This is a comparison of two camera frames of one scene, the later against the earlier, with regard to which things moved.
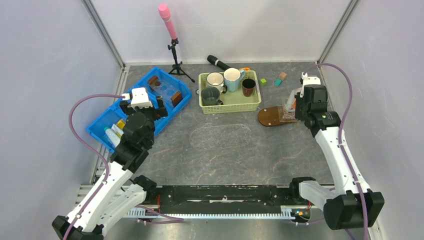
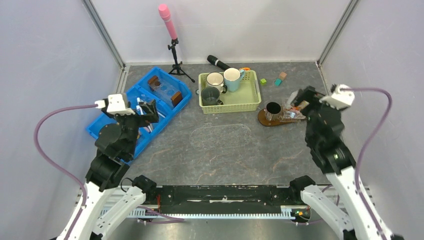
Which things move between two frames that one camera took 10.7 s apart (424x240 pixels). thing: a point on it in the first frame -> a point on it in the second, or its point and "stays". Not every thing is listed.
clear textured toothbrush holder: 287,115 stays
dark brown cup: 248,86 -> 272,110
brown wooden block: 282,75 stays
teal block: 278,82 stays
